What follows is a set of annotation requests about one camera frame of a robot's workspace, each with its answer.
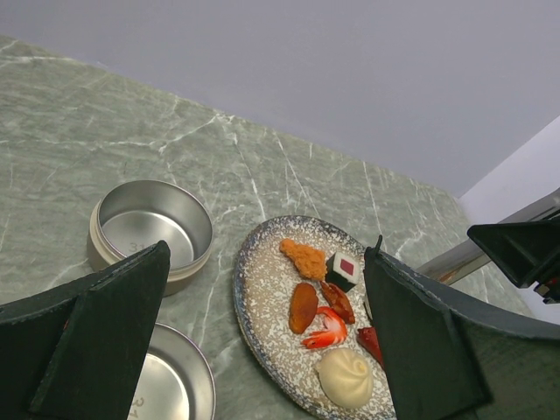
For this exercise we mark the steel lunch tin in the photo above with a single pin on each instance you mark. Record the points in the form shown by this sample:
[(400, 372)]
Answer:
[(137, 214), (176, 381)]

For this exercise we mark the fried breaded nugget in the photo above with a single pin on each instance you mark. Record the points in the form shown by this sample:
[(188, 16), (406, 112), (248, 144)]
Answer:
[(310, 262)]

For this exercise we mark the speckled ceramic plate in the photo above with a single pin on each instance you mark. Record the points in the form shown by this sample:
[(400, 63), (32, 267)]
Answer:
[(264, 279)]

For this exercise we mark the red shrimp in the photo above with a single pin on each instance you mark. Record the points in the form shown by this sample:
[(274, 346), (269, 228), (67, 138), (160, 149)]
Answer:
[(333, 333)]

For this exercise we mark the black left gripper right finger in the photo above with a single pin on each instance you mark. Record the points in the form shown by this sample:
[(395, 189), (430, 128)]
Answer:
[(448, 355)]

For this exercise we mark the metal serving tongs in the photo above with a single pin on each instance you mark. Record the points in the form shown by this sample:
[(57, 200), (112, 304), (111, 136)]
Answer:
[(455, 264)]

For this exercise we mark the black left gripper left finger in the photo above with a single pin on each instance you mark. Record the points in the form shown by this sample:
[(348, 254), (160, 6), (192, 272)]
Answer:
[(76, 351)]

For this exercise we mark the red chicken drumstick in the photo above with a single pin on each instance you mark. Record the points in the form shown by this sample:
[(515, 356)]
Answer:
[(367, 338)]

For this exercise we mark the red sushi roll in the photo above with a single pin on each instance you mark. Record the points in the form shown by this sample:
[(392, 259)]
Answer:
[(343, 270)]

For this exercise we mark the glazed chicken wing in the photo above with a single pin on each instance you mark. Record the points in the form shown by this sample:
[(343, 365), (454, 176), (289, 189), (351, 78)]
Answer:
[(338, 301)]

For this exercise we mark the near steel lunch tin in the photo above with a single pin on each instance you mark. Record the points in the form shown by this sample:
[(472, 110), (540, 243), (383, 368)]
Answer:
[(176, 381)]

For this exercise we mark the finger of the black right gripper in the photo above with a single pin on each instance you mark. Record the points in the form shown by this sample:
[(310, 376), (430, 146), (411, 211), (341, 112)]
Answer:
[(526, 252)]

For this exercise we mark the white steamed bun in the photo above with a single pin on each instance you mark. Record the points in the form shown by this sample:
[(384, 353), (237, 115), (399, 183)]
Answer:
[(345, 377)]

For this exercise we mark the brown fried oval piece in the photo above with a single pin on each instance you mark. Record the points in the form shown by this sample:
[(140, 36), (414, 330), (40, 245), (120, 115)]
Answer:
[(303, 307)]

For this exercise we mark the far steel lunch tin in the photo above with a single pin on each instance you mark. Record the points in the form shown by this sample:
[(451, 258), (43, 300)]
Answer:
[(137, 214)]

